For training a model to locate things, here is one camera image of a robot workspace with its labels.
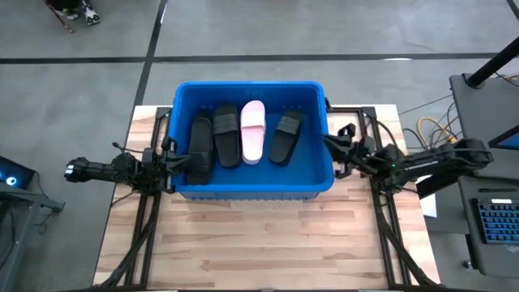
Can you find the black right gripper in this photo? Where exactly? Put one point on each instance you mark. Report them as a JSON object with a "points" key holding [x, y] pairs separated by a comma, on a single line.
{"points": [[371, 156]]}

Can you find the grey desk top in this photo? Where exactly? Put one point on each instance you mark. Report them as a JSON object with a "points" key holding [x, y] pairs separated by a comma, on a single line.
{"points": [[482, 113]]}

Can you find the dark grey side desk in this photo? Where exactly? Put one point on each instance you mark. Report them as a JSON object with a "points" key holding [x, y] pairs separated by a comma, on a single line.
{"points": [[24, 198]]}

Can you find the black pole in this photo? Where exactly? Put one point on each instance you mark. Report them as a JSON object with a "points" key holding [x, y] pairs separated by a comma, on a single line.
{"points": [[492, 63]]}

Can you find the laptop blue screen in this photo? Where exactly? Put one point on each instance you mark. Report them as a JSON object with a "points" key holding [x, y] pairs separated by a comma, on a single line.
{"points": [[511, 142]]}

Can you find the grey keyboard desk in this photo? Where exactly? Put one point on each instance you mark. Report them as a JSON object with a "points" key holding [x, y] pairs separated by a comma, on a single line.
{"points": [[498, 259]]}

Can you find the white paper sheet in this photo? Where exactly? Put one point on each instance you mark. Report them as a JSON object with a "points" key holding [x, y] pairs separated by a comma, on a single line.
{"points": [[430, 204]]}

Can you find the person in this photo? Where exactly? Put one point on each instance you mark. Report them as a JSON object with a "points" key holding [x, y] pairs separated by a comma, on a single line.
{"points": [[90, 12]]}

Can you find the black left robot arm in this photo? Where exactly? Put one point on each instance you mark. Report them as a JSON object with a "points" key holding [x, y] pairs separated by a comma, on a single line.
{"points": [[101, 170]]}

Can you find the black metal table frame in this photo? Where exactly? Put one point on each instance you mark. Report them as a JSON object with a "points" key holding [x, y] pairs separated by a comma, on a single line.
{"points": [[381, 227]]}

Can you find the black device blue light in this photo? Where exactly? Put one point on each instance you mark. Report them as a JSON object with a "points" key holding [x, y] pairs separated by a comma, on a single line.
{"points": [[16, 174]]}

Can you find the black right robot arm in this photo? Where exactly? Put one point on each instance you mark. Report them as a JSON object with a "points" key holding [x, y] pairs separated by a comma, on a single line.
{"points": [[438, 160]]}

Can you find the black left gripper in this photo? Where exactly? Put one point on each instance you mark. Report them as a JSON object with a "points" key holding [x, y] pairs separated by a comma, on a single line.
{"points": [[167, 170]]}

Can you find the black rubber slide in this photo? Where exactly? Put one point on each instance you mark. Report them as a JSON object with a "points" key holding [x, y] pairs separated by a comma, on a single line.
{"points": [[200, 158], [286, 138], [227, 142]]}

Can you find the pink rubber slide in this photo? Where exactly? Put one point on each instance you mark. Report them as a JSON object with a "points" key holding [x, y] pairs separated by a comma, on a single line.
{"points": [[252, 138]]}

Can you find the backlit keyboard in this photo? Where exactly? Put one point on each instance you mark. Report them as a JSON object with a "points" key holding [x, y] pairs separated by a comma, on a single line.
{"points": [[500, 223]]}

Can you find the blue plastic bin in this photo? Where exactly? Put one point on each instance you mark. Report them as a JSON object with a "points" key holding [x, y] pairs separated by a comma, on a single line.
{"points": [[300, 170]]}

